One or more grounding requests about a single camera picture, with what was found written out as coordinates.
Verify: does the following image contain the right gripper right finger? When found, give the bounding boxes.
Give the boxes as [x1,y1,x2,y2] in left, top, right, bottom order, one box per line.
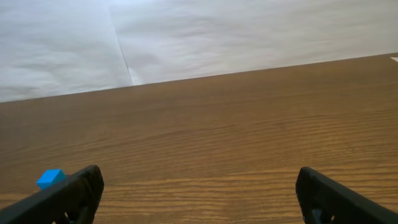
[295,166,398,224]

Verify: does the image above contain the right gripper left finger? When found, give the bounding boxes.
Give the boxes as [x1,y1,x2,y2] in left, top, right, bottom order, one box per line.
[0,164,105,224]

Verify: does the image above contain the blue cube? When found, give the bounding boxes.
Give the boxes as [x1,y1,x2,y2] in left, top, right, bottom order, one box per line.
[36,169,67,190]

